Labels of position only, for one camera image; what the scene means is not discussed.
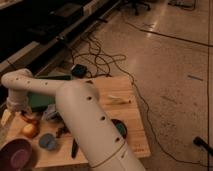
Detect red chili pepper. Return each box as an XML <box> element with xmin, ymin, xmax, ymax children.
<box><xmin>20</xmin><ymin>114</ymin><xmax>39</xmax><ymax>125</ymax></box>

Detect black handled knife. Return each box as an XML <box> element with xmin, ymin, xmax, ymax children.
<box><xmin>71</xmin><ymin>139</ymin><xmax>79</xmax><ymax>159</ymax></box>

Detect purple bowl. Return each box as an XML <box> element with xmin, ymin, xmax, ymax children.
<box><xmin>0</xmin><ymin>139</ymin><xmax>32</xmax><ymax>171</ymax></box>

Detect blue round lid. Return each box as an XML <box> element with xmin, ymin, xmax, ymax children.
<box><xmin>39</xmin><ymin>133</ymin><xmax>57</xmax><ymax>151</ymax></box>

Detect dark bowl with blue sponge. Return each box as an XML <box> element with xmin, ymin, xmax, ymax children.
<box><xmin>112</xmin><ymin>119</ymin><xmax>127</xmax><ymax>138</ymax></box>

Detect green plastic tray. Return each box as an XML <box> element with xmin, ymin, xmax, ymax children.
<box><xmin>27</xmin><ymin>74</ymin><xmax>73</xmax><ymax>113</ymax></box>

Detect tangled black cables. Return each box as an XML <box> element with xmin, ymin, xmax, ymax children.
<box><xmin>56</xmin><ymin>33</ymin><xmax>128</xmax><ymax>79</ymax></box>

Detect yellow onion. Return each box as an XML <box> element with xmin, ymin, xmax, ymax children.
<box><xmin>22</xmin><ymin>124</ymin><xmax>38</xmax><ymax>138</ymax></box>

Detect dried brown plant cluster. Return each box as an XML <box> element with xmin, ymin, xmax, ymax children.
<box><xmin>56</xmin><ymin>125</ymin><xmax>68</xmax><ymax>138</ymax></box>

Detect clear plastic piece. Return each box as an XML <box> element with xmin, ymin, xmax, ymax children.
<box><xmin>108</xmin><ymin>95</ymin><xmax>131</xmax><ymax>104</ymax></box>

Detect black object on floor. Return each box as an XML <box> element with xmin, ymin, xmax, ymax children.
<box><xmin>193</xmin><ymin>137</ymin><xmax>213</xmax><ymax>156</ymax></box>

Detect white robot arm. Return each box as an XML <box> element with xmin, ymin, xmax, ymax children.
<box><xmin>1</xmin><ymin>69</ymin><xmax>146</xmax><ymax>171</ymax></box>

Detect black office chair base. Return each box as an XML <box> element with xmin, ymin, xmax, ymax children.
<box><xmin>123</xmin><ymin>0</ymin><xmax>151</xmax><ymax>16</ymax></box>

